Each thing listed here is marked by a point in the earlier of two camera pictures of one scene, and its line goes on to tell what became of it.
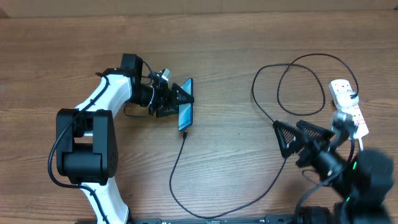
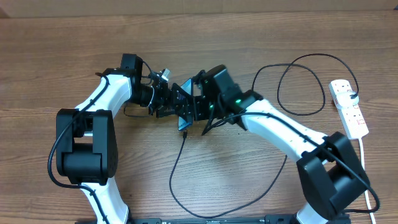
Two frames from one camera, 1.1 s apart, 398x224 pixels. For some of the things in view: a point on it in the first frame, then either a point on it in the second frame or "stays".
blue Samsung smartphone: [185, 112] stays
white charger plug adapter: [344, 99] stays
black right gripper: [293, 139] -> [199, 114]
